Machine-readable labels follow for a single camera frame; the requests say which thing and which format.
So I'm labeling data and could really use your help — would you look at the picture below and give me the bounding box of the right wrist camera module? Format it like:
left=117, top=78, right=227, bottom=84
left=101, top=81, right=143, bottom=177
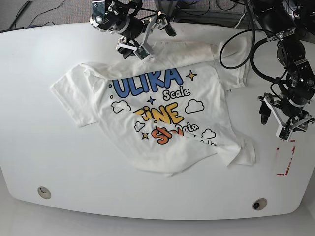
left=134, top=45, right=153, bottom=60

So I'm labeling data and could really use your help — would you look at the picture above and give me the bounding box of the right table cable grommet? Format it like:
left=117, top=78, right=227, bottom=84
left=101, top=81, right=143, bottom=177
left=252, top=198, right=268, bottom=211

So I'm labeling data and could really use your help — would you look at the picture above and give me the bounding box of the red tape rectangle marking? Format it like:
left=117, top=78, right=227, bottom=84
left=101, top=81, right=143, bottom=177
left=274, top=139, right=296, bottom=176

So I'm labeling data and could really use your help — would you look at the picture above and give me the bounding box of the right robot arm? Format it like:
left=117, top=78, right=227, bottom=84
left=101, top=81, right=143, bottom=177
left=90, top=0, right=176, bottom=60

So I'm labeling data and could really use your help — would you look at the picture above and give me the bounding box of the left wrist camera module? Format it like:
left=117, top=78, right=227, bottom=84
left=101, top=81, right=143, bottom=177
left=276, top=125, right=293, bottom=141

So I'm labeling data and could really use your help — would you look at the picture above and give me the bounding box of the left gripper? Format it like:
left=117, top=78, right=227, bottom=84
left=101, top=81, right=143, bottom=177
left=257, top=93, right=315, bottom=133

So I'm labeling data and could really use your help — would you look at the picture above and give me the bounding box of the white printed t-shirt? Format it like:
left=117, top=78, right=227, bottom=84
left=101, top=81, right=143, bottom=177
left=50, top=36, right=256, bottom=176

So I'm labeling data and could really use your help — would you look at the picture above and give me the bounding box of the left table cable grommet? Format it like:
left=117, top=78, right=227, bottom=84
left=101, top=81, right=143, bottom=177
left=37, top=186, right=52, bottom=200

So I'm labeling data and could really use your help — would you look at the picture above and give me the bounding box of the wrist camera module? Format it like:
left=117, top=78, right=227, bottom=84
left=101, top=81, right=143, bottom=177
left=276, top=125, right=293, bottom=141
left=134, top=45, right=153, bottom=60

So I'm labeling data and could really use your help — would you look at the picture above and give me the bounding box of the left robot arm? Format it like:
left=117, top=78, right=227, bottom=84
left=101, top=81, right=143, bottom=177
left=223, top=0, right=315, bottom=140

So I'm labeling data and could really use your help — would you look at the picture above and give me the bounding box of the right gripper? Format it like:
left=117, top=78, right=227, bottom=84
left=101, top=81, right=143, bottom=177
left=116, top=11, right=177, bottom=59

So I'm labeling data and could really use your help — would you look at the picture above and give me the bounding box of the table cable grommet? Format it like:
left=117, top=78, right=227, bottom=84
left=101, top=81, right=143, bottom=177
left=252, top=198, right=268, bottom=211
left=37, top=186, right=52, bottom=200

